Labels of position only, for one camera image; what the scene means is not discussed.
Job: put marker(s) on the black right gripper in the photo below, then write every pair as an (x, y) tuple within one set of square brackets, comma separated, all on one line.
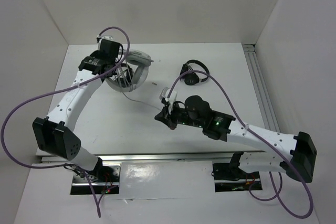
[(168, 119)]

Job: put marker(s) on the white grey over-ear headphones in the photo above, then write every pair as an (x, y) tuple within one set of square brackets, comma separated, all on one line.
[(132, 73)]

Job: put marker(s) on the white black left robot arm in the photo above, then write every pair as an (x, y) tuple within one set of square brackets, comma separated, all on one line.
[(54, 133)]

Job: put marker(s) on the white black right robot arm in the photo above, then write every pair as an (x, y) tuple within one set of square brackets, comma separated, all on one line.
[(294, 155)]

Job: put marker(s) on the black headphones right side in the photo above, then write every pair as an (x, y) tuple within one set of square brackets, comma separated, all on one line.
[(191, 78)]

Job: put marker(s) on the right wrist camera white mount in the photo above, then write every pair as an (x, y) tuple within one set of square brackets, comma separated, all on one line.
[(168, 97)]

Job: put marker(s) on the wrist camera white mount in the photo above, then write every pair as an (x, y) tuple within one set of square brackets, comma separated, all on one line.
[(101, 37), (168, 97)]

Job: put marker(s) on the aluminium rail at table front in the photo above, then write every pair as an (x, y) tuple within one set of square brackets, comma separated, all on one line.
[(119, 158)]

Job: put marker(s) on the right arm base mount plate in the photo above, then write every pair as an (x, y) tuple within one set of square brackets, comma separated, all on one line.
[(227, 180)]

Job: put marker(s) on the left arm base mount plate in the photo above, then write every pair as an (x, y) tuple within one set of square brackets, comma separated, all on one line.
[(109, 184)]

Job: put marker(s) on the aluminium rail at right wall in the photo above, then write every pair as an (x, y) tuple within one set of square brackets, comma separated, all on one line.
[(263, 98)]

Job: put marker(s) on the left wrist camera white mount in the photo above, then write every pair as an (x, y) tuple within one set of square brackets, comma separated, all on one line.
[(101, 37)]

